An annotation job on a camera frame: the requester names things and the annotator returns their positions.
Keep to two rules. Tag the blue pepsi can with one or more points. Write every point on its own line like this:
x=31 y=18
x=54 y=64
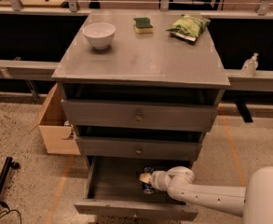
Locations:
x=147 y=188

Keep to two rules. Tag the black stand with cable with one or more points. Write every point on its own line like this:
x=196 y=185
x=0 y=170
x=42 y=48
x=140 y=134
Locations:
x=4 y=208

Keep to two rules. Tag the bottom grey open drawer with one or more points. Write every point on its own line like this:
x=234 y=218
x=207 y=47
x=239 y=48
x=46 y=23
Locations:
x=114 y=189

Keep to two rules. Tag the white ceramic bowl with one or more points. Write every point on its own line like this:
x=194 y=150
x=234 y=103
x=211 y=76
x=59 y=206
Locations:
x=99 y=34

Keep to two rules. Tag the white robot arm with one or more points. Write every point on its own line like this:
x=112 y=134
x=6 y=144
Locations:
x=253 y=203

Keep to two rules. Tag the grey drawer cabinet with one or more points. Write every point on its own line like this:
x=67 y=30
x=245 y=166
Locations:
x=150 y=68

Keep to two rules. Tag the cardboard box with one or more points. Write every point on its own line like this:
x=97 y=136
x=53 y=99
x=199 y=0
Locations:
x=57 y=133

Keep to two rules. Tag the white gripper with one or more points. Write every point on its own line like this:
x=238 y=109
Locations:
x=156 y=178

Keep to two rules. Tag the middle grey drawer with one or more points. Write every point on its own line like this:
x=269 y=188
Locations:
x=138 y=148

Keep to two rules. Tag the green yellow sponge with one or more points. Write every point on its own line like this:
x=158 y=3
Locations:
x=143 y=26

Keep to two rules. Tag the top grey drawer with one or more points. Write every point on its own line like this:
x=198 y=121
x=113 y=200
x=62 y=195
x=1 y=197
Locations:
x=192 y=118

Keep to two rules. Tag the green chip bag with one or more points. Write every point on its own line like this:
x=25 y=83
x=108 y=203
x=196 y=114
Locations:
x=189 y=27

